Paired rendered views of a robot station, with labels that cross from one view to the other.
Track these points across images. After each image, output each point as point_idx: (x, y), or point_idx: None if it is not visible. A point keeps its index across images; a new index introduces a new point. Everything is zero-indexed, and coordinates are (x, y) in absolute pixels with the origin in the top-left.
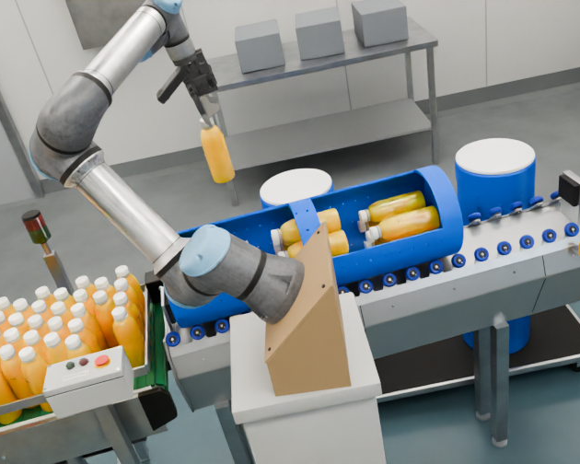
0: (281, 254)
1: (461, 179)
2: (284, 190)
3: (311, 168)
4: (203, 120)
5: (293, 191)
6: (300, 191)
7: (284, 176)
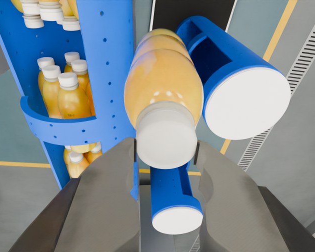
0: (45, 74)
1: (174, 198)
2: (246, 96)
3: (267, 129)
4: (105, 152)
5: (235, 103)
6: (230, 110)
7: (279, 102)
